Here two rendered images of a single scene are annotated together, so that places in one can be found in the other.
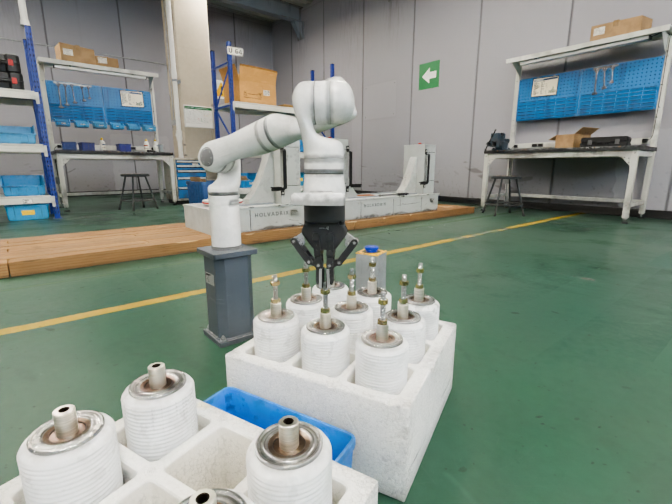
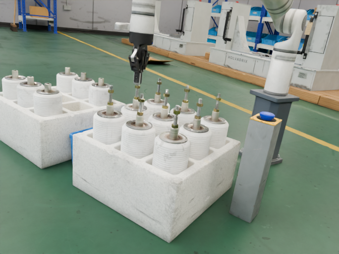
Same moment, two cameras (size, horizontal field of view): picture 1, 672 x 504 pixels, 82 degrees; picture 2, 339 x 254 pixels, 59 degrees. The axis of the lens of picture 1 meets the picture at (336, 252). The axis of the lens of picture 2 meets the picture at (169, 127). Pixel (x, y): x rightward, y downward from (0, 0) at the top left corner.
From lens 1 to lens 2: 1.29 m
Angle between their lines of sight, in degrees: 91
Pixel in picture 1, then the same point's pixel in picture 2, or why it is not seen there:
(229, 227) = (270, 75)
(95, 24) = not seen: outside the picture
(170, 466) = (81, 103)
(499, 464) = (71, 230)
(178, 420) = (90, 94)
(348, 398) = not seen: hidden behind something
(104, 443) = (76, 83)
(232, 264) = (260, 102)
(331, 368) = not seen: hidden behind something
